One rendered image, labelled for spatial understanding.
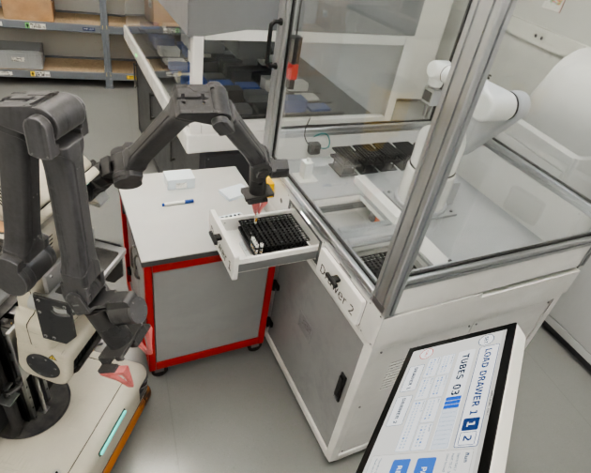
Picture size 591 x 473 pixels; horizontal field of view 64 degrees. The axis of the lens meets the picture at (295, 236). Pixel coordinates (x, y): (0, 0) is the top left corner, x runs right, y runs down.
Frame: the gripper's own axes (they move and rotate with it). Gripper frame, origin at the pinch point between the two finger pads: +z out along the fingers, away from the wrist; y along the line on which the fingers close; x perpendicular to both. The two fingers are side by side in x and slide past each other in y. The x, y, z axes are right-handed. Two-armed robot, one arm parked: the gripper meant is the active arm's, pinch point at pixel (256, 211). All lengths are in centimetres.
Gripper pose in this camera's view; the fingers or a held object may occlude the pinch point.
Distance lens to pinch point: 168.6
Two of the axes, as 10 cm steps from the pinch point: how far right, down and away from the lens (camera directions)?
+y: 9.2, -2.0, 3.4
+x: -3.8, -6.4, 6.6
